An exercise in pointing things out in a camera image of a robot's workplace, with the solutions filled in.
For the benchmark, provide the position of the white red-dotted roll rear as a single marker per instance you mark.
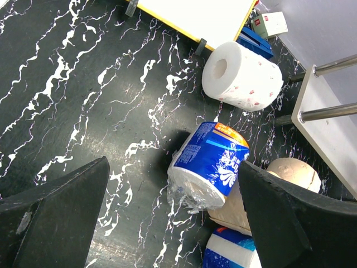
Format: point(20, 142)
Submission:
point(237, 76)

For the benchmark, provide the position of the blue wrapped roll upright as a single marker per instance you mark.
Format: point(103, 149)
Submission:
point(229, 248)

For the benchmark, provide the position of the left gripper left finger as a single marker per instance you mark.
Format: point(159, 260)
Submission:
point(52, 225)

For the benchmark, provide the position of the brown roll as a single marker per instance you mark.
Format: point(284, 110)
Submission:
point(297, 172)
point(232, 214)

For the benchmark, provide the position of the white two-tier shelf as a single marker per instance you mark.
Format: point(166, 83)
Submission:
point(325, 122)

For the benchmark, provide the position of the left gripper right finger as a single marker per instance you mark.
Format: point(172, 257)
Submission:
point(295, 227)

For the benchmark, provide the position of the blue stapler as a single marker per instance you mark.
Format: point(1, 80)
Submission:
point(250, 40)

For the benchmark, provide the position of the white green cardboard box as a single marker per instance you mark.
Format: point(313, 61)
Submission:
point(268, 25)

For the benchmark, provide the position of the blue wrapped roll lying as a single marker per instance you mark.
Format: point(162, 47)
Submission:
point(204, 170)

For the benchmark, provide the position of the small framed whiteboard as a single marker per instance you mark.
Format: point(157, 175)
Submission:
point(210, 23)

